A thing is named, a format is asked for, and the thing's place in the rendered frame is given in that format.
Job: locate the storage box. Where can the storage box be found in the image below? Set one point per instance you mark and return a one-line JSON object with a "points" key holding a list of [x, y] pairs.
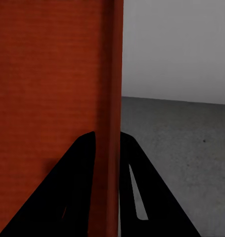
{"points": [[60, 78]]}

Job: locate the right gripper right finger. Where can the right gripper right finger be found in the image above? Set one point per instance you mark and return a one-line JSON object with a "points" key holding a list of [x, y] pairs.
{"points": [[166, 218]]}

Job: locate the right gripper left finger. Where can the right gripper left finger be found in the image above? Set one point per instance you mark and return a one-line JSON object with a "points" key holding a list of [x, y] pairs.
{"points": [[60, 205]]}

